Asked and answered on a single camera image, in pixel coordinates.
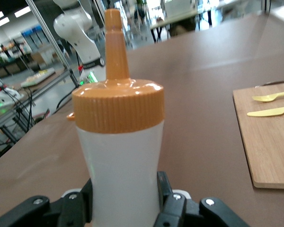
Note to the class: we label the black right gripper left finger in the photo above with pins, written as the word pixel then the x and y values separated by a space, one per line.
pixel 68 210

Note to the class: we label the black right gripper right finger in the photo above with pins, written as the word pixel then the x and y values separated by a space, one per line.
pixel 180 212

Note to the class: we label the translucent sauce bottle orange cap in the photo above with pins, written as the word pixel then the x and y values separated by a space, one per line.
pixel 123 153

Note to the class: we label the distant white robot base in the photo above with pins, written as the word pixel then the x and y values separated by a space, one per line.
pixel 4 94

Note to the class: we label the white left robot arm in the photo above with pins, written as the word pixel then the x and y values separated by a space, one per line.
pixel 73 30

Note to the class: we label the yellow plastic knife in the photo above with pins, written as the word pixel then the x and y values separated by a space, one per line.
pixel 267 112

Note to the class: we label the yellow plastic fork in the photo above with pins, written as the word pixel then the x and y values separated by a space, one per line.
pixel 267 97

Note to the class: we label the white background table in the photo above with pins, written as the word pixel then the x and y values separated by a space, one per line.
pixel 172 19

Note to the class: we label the aluminium frame post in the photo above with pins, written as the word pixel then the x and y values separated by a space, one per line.
pixel 49 37

